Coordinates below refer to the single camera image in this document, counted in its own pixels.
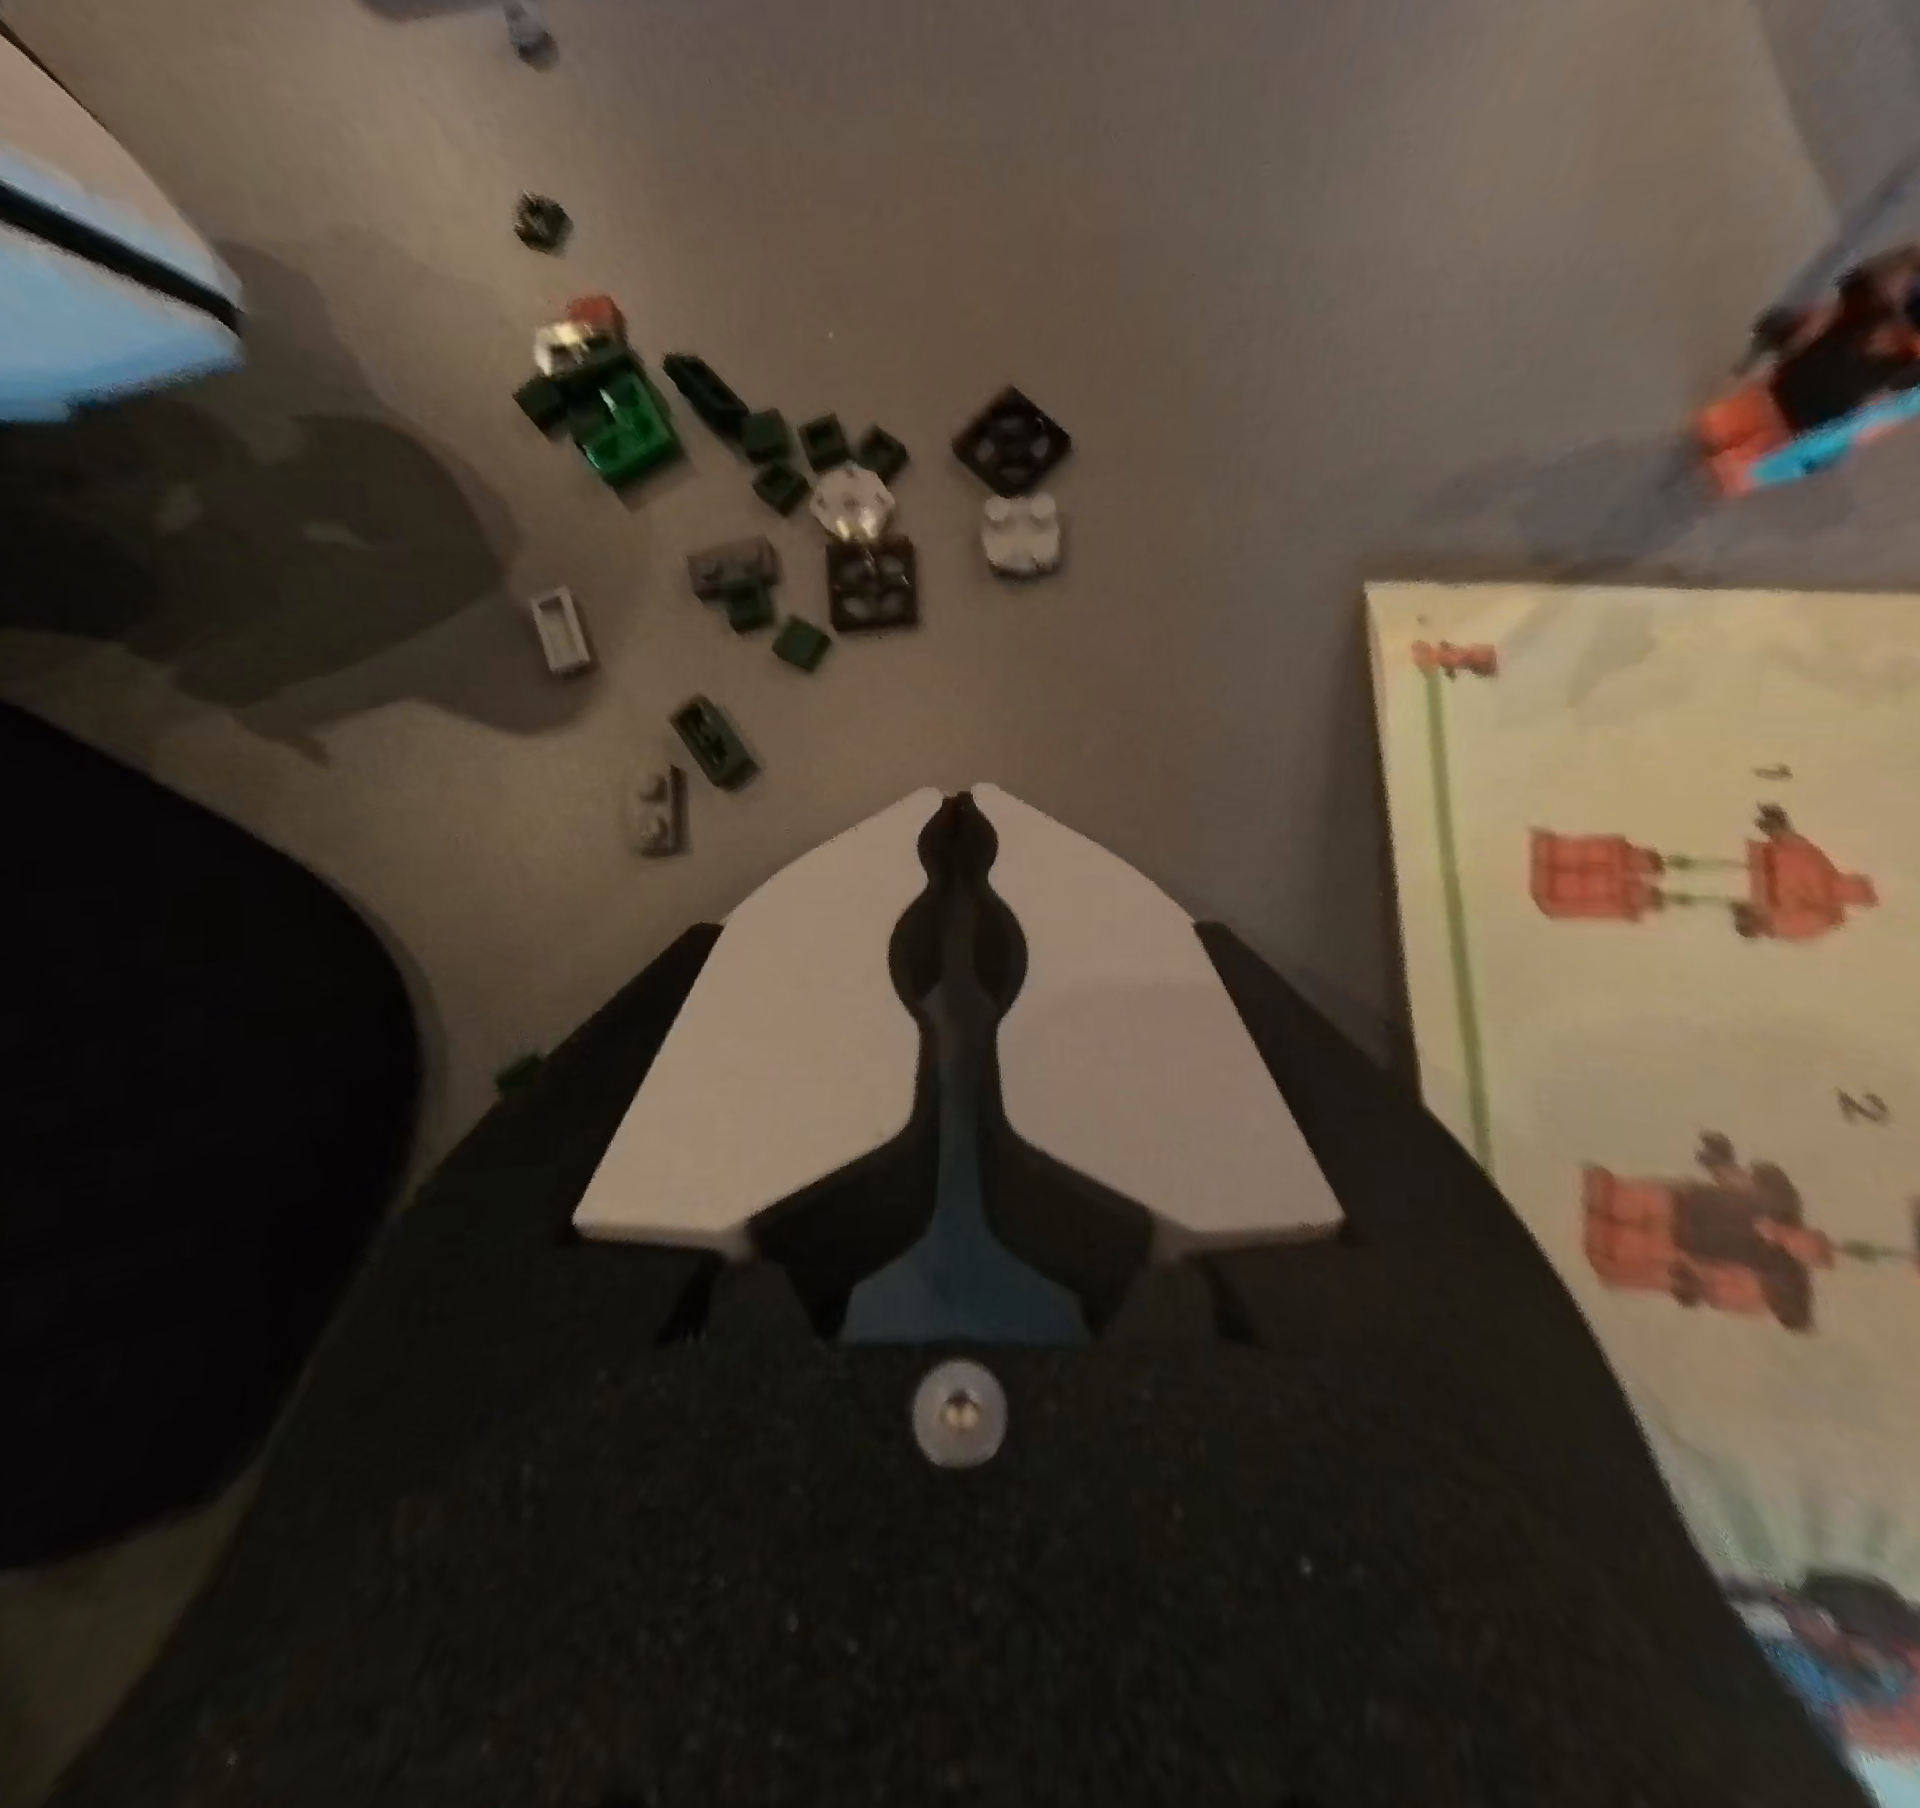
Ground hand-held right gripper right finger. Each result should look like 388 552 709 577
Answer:
964 782 1347 1339

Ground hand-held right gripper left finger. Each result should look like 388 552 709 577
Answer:
570 787 964 1339

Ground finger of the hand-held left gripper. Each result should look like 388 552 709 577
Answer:
0 196 245 423
0 23 245 311

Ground teal toy pickaxe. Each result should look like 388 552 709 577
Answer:
1755 389 1920 489

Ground orange toy brick figure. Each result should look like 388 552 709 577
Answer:
1693 246 1920 498

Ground grey desk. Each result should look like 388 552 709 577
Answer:
0 0 1920 1808

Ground open instruction booklet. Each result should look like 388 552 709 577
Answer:
1361 577 1920 1808

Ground scattered small toy bricks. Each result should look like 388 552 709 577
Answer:
495 0 1077 1090

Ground black mesh pad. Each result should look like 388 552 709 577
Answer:
0 697 438 1570

